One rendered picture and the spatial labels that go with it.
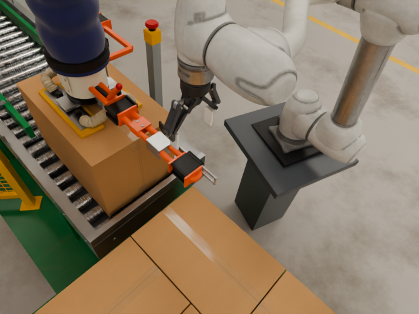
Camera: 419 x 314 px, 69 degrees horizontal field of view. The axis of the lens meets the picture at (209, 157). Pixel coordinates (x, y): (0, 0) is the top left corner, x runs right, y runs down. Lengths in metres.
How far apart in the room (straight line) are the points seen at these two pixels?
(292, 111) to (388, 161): 1.66
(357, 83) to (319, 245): 1.33
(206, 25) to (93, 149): 0.76
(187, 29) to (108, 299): 1.09
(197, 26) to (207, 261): 1.05
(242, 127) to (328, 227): 1.06
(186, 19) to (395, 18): 0.58
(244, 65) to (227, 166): 1.84
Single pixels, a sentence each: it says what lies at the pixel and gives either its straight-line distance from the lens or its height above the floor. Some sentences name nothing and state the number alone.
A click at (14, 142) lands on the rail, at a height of 0.60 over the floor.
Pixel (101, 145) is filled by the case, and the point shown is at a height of 0.95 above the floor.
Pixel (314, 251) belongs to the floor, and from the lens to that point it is 2.20.
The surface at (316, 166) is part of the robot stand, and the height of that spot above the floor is 0.75.
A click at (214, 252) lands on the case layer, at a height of 0.54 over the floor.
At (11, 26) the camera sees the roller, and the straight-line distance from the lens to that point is 2.89.
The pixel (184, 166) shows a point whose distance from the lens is 0.97.
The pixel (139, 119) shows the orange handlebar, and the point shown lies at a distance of 1.12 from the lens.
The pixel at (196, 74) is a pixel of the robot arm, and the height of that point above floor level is 1.46.
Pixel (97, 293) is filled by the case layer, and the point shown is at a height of 0.54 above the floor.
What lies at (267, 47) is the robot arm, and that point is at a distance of 0.57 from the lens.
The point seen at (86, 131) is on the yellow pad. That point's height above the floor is 0.97.
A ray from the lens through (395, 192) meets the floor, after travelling 2.77.
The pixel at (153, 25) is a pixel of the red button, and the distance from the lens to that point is 1.73.
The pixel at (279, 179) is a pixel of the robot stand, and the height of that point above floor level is 0.75.
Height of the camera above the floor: 1.89
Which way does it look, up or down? 52 degrees down
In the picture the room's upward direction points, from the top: 9 degrees clockwise
